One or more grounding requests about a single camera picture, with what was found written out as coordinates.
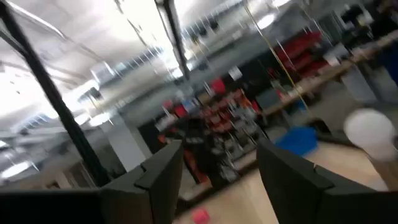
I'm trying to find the red storage bin rack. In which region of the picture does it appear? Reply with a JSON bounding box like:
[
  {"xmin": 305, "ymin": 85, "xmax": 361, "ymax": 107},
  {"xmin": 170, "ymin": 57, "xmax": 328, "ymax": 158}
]
[{"xmin": 273, "ymin": 30, "xmax": 330, "ymax": 78}]

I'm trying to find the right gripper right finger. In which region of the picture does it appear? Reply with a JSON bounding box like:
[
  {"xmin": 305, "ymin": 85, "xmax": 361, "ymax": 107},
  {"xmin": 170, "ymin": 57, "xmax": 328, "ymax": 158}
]
[{"xmin": 256, "ymin": 138, "xmax": 343, "ymax": 224}]

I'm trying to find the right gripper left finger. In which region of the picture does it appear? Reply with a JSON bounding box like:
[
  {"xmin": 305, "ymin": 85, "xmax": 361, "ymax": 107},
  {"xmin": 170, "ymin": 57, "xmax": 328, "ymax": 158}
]
[{"xmin": 99, "ymin": 139, "xmax": 185, "ymax": 224}]

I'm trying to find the yellow hanging cable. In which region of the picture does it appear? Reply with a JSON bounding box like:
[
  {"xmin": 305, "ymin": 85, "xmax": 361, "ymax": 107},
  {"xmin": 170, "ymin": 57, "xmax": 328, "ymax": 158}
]
[{"xmin": 242, "ymin": 2, "xmax": 310, "ymax": 113}]

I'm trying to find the red cube wall charger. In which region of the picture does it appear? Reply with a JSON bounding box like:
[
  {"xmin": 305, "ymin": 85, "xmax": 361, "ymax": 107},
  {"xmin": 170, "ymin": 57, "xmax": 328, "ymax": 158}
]
[{"xmin": 192, "ymin": 207, "xmax": 211, "ymax": 224}]

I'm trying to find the blue plastic bin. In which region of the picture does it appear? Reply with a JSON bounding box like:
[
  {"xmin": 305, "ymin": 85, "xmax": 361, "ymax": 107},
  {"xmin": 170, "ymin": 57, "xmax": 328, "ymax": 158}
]
[{"xmin": 273, "ymin": 126, "xmax": 318, "ymax": 157}]

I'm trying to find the black frame post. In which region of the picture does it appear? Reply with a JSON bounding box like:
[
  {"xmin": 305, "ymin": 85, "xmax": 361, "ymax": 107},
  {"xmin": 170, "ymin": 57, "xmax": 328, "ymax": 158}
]
[
  {"xmin": 0, "ymin": 0, "xmax": 113, "ymax": 187},
  {"xmin": 155, "ymin": 0, "xmax": 191, "ymax": 81}
]

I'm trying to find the white bulb lamp brass stand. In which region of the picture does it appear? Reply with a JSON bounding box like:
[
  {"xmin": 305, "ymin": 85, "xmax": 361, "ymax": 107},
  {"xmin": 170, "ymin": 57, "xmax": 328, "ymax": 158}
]
[{"xmin": 343, "ymin": 107, "xmax": 398, "ymax": 191}]

